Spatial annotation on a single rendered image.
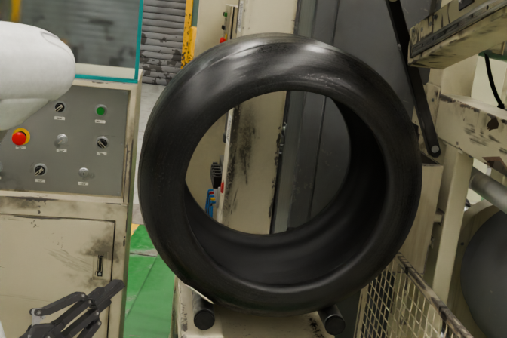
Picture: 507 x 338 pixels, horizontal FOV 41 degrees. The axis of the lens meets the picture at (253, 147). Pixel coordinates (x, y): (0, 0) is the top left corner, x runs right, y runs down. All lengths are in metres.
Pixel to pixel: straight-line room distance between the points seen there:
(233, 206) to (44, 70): 0.73
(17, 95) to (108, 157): 0.96
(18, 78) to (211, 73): 0.36
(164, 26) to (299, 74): 9.44
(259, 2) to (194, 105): 0.45
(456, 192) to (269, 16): 0.66
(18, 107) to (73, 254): 1.03
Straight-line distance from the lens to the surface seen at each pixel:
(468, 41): 1.44
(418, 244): 1.81
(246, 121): 1.68
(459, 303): 2.24
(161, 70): 10.76
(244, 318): 1.67
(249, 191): 1.73
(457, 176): 1.80
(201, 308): 1.44
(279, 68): 1.29
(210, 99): 1.28
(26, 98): 1.21
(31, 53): 1.18
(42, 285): 2.23
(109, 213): 2.12
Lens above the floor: 1.57
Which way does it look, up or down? 13 degrees down
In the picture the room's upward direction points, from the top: 6 degrees clockwise
